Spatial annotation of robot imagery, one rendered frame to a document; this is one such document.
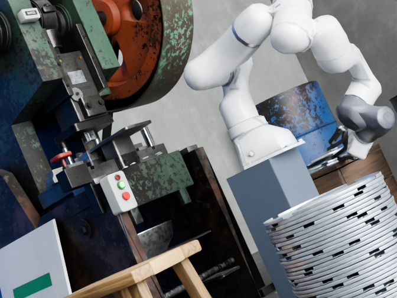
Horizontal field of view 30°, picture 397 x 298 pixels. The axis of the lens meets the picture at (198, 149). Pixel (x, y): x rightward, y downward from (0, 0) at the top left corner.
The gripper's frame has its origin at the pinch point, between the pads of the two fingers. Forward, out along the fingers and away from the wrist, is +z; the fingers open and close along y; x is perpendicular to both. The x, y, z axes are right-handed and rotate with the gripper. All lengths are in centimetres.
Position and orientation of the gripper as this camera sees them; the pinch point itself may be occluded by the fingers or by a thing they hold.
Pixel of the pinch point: (330, 153)
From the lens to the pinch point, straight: 269.0
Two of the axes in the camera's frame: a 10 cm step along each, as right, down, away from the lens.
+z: -2.9, 3.0, 9.1
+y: -4.2, -8.9, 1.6
